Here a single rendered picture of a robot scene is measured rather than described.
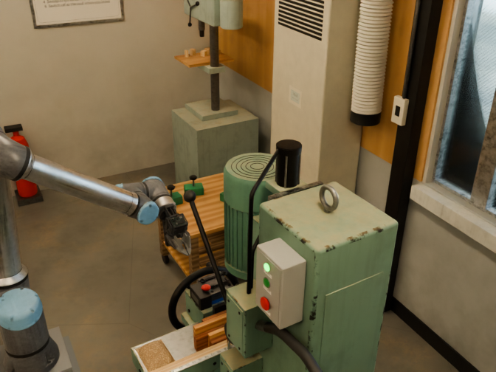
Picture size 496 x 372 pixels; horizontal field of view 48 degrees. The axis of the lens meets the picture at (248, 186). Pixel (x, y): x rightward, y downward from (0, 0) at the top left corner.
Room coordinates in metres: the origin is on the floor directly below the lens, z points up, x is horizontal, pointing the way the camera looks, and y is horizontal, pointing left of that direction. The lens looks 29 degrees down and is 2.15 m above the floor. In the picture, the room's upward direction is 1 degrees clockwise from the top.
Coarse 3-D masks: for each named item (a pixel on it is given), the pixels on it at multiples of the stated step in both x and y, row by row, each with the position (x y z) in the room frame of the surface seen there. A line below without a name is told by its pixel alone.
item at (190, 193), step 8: (192, 192) 1.31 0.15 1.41; (192, 200) 1.30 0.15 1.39; (192, 208) 1.29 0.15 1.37; (200, 224) 1.26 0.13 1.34; (200, 232) 1.25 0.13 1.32; (208, 248) 1.22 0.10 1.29; (208, 256) 1.21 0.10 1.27; (216, 264) 1.20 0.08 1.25; (216, 272) 1.18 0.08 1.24; (224, 288) 1.16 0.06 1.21; (224, 296) 1.14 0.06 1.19; (224, 328) 1.10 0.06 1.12; (232, 344) 1.07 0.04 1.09
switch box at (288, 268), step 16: (272, 240) 0.98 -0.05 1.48; (272, 256) 0.92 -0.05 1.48; (288, 256) 0.92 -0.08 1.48; (256, 272) 0.96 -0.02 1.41; (272, 272) 0.91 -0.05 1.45; (288, 272) 0.89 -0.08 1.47; (304, 272) 0.91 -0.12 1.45; (256, 288) 0.96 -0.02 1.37; (272, 288) 0.90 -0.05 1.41; (288, 288) 0.89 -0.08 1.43; (304, 288) 0.91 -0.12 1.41; (272, 304) 0.90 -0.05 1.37; (288, 304) 0.89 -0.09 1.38; (272, 320) 0.90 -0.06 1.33; (288, 320) 0.89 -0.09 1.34
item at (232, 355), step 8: (224, 352) 1.05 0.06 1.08; (232, 352) 1.05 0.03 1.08; (224, 360) 1.03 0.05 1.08; (232, 360) 1.03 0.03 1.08; (240, 360) 1.03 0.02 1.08; (248, 360) 1.03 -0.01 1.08; (256, 360) 1.03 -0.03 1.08; (224, 368) 1.02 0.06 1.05; (232, 368) 1.00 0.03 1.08; (240, 368) 1.00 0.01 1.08; (248, 368) 1.02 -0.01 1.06; (256, 368) 1.03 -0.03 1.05
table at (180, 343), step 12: (192, 324) 1.35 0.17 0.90; (168, 336) 1.30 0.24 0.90; (180, 336) 1.30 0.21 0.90; (192, 336) 1.30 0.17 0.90; (132, 348) 1.24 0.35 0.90; (168, 348) 1.24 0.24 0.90; (180, 348) 1.24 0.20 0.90; (192, 348) 1.25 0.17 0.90; (204, 348) 1.25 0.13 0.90; (132, 360) 1.24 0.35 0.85
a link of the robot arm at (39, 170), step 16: (0, 144) 1.52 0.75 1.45; (16, 144) 1.55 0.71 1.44; (0, 160) 1.49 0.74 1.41; (16, 160) 1.51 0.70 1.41; (32, 160) 1.55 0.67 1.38; (48, 160) 1.60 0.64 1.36; (16, 176) 1.50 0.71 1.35; (32, 176) 1.54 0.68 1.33; (48, 176) 1.56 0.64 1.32; (64, 176) 1.60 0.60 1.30; (80, 176) 1.64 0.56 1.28; (64, 192) 1.60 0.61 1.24; (80, 192) 1.62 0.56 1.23; (96, 192) 1.65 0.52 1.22; (112, 192) 1.69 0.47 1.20; (128, 192) 1.75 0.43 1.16; (112, 208) 1.69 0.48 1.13; (128, 208) 1.71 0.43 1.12; (144, 208) 1.73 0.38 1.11
